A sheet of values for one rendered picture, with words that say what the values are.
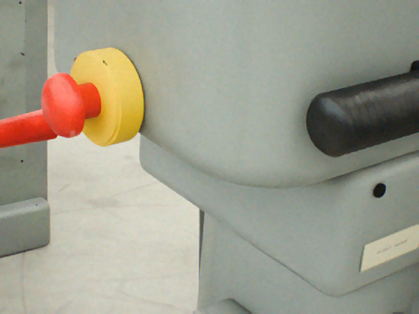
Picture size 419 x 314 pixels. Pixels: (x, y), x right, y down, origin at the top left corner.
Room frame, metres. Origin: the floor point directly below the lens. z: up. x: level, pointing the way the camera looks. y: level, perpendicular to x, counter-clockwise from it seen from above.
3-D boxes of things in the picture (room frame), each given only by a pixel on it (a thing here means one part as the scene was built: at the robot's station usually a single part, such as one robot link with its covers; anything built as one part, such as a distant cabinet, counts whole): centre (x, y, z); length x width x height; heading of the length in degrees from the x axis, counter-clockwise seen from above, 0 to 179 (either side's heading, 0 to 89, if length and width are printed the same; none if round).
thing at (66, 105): (0.52, 0.08, 1.76); 0.04 x 0.03 x 0.04; 40
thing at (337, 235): (0.70, -0.15, 1.68); 0.34 x 0.24 x 0.10; 130
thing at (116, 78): (0.53, 0.06, 1.76); 0.06 x 0.02 x 0.06; 40
